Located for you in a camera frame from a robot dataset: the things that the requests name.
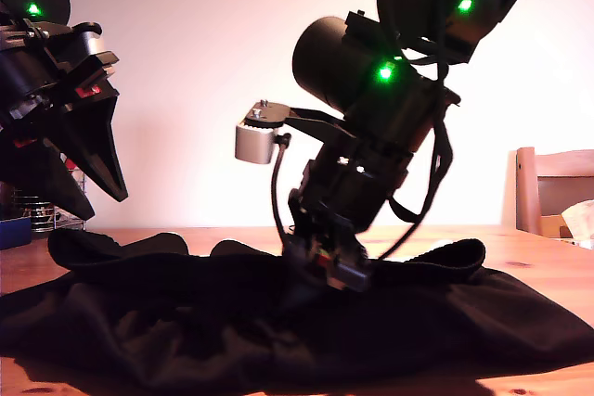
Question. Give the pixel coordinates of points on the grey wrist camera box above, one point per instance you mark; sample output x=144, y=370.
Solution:
x=253, y=143
x=88, y=46

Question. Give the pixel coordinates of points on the black shorts with white hem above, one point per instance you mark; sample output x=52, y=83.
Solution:
x=417, y=322

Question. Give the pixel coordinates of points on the red paper packet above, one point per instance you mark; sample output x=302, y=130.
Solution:
x=70, y=165

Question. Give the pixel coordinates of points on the white tissue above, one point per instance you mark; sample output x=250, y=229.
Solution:
x=580, y=220

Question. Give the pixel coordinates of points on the tan cardboard box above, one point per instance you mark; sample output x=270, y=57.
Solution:
x=550, y=226

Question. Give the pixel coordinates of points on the wooden chair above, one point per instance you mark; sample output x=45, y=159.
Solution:
x=526, y=192

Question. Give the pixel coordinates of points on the blue box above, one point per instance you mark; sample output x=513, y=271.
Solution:
x=14, y=234

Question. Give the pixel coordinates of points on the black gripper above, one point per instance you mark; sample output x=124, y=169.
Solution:
x=32, y=76
x=352, y=192

